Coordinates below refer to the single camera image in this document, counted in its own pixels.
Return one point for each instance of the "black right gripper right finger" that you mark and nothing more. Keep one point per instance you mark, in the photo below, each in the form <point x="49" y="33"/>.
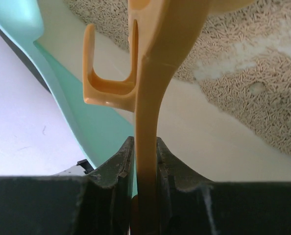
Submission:
<point x="194" y="205"/>

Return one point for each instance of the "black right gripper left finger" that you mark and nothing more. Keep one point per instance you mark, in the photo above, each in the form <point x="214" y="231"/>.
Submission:
<point x="95" y="204"/>

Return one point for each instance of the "yellow litter scoop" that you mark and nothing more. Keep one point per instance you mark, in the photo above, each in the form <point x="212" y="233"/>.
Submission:
<point x="161" y="35"/>

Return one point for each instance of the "teal cat litter box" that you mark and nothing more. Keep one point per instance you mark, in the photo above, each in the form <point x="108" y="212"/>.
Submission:
<point x="206" y="139"/>

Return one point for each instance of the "grey-green litter clump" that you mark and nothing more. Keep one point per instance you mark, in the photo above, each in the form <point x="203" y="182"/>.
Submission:
<point x="257" y="88"/>

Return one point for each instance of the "beige cat litter pellets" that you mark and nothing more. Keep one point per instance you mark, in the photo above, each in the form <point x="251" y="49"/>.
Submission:
<point x="237" y="49"/>

